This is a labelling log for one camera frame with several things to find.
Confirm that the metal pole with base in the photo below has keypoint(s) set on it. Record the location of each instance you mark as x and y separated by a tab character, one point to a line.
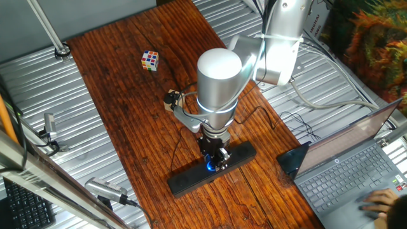
47	28

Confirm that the black computer keyboard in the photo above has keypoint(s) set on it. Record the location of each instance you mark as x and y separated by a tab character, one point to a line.
25	210

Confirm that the person's dark haired head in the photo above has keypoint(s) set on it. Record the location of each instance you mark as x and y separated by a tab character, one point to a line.
399	213

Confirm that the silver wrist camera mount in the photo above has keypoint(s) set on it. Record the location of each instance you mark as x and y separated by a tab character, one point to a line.
187	120

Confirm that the grey laptop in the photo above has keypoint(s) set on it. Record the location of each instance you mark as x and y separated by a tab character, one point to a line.
349	165

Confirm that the black soundbar speaker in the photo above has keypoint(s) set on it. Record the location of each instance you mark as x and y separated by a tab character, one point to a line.
190	179

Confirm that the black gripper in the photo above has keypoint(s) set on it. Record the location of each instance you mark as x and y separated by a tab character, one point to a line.
212	145

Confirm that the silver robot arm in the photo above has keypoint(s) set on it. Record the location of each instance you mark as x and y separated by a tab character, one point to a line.
219	82

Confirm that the orange green fuzzy cloth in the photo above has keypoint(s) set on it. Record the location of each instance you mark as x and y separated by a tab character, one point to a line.
375	47

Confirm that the plain wooden cube block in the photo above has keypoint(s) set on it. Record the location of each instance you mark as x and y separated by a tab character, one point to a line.
182	100

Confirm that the white board red lettering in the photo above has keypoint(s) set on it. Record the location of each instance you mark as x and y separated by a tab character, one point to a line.
319	25

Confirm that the aluminium frame bar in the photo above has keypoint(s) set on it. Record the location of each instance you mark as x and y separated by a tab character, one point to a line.
47	187

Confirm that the small grey ribbed camera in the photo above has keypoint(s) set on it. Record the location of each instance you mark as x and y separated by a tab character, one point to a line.
50	125

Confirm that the blue lit speaker knob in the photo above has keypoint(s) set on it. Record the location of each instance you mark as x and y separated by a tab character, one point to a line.
210	166

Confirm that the black flat device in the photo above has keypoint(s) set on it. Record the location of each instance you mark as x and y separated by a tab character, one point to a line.
291	159

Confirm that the Rubik's cube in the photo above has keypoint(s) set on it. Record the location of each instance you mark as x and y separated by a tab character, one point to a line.
149	60

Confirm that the silver ribbed camera on stand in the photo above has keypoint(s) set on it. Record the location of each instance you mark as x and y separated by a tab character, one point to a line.
105	189

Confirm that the orange pole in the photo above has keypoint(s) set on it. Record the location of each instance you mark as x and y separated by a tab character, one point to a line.
6	121

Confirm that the grey metal bar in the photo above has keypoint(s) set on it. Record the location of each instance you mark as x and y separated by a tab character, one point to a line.
392	133

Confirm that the person's right hand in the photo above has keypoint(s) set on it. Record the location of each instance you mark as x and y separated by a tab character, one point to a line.
380	200

